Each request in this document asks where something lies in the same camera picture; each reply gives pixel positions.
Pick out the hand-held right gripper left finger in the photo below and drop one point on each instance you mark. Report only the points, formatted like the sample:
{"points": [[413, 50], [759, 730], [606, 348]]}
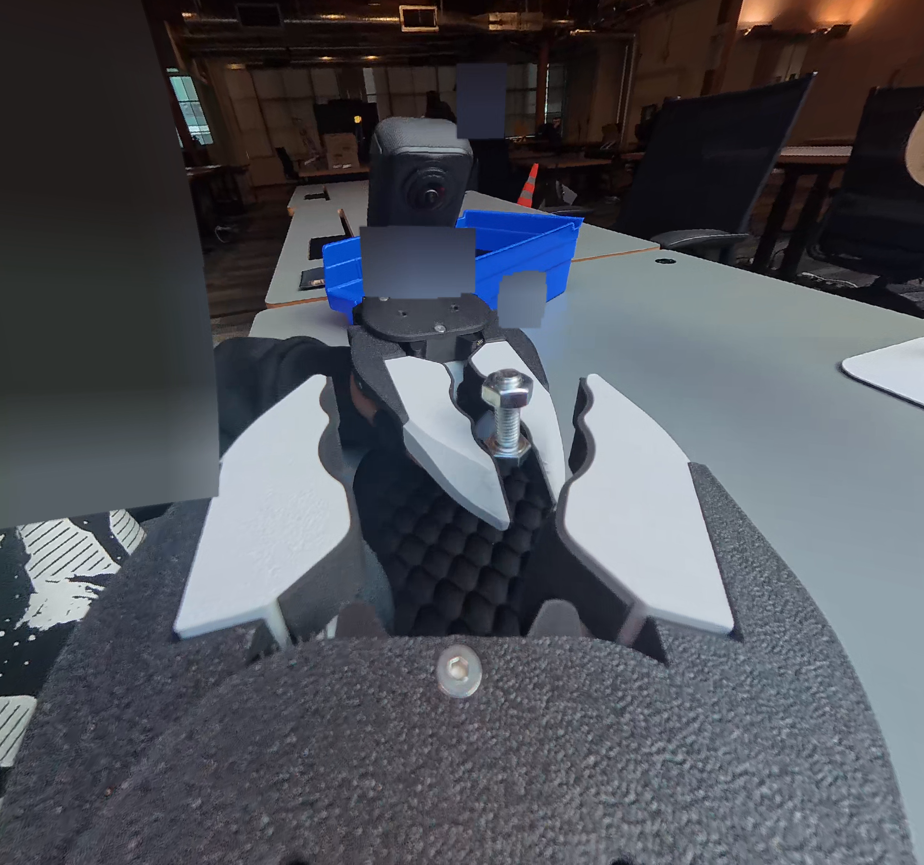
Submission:
{"points": [[267, 518]]}

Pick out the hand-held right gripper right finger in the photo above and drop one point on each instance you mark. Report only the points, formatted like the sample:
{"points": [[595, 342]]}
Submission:
{"points": [[650, 518]]}

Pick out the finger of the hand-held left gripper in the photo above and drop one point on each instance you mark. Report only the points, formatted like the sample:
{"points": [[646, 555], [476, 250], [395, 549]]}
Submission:
{"points": [[440, 439], [545, 432]]}

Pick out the steel hex bolt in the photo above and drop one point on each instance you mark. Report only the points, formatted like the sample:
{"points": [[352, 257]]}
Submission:
{"points": [[507, 424]]}

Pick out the steel hex nut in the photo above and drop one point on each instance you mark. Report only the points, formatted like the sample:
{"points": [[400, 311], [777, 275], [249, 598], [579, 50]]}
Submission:
{"points": [[505, 392]]}

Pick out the blue plastic bin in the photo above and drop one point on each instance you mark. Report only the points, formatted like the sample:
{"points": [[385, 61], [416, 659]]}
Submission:
{"points": [[534, 258]]}

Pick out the person's left hand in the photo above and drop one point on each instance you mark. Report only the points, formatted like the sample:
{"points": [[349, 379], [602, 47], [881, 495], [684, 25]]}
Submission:
{"points": [[274, 374]]}

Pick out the cardboard box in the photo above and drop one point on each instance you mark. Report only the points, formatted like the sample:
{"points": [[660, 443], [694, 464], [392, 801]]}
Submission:
{"points": [[339, 150]]}

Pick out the black honeycomb wrist pad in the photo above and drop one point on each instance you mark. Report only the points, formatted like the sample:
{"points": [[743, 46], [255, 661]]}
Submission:
{"points": [[455, 562]]}

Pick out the orange traffic cone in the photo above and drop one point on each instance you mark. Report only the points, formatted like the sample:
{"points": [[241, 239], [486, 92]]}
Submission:
{"points": [[530, 190]]}

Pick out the ceiling air vent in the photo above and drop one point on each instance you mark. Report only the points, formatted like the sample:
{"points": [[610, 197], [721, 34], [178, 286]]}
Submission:
{"points": [[419, 17]]}

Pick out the bright window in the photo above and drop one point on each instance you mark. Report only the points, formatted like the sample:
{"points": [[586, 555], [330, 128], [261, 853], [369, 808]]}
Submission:
{"points": [[191, 107]]}

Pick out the black office chair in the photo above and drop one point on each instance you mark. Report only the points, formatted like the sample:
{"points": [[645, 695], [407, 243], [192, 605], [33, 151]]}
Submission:
{"points": [[714, 157], [873, 186]]}

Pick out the brown wooden desk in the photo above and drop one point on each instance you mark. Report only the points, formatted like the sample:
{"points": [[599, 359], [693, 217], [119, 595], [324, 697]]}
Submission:
{"points": [[808, 154]]}

